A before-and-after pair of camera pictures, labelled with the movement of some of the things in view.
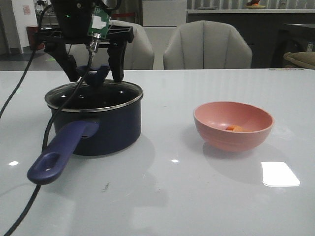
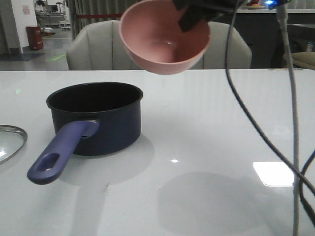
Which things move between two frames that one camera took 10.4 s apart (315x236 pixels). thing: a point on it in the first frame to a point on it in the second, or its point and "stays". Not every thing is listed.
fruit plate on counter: (254, 4) stays
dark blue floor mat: (15, 57) stays
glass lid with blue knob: (95, 93) to (12, 140)
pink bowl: (232, 126) to (150, 33)
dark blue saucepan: (89, 133) stays
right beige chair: (207, 44) stays
